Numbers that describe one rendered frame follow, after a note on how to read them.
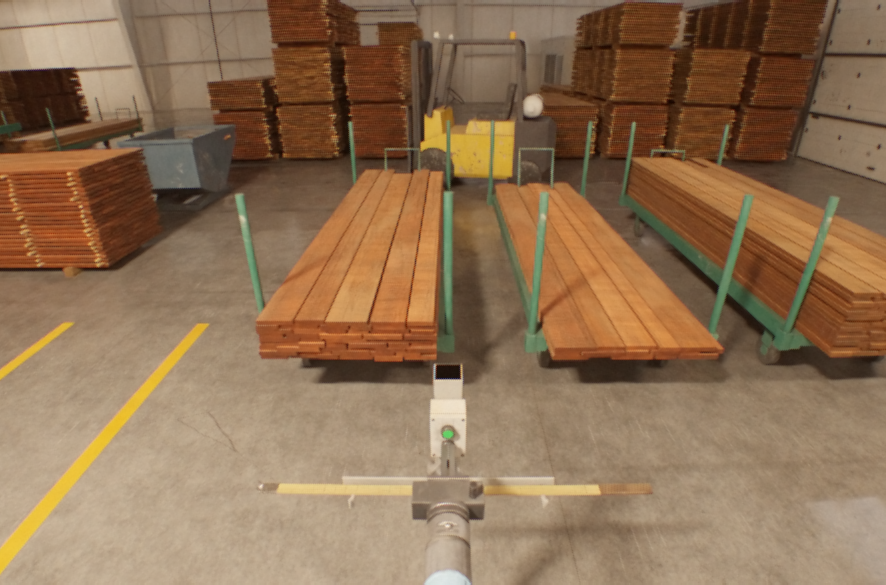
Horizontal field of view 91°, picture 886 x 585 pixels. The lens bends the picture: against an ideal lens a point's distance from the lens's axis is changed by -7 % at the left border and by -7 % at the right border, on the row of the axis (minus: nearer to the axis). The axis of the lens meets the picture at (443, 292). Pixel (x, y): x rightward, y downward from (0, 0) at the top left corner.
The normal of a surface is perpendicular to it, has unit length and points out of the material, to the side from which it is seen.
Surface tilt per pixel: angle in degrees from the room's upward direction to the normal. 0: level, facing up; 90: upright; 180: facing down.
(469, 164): 90
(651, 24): 90
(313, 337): 90
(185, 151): 90
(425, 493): 0
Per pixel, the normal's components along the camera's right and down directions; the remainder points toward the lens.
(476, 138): -0.23, 0.44
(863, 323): -0.01, 0.45
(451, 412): 0.00, -0.89
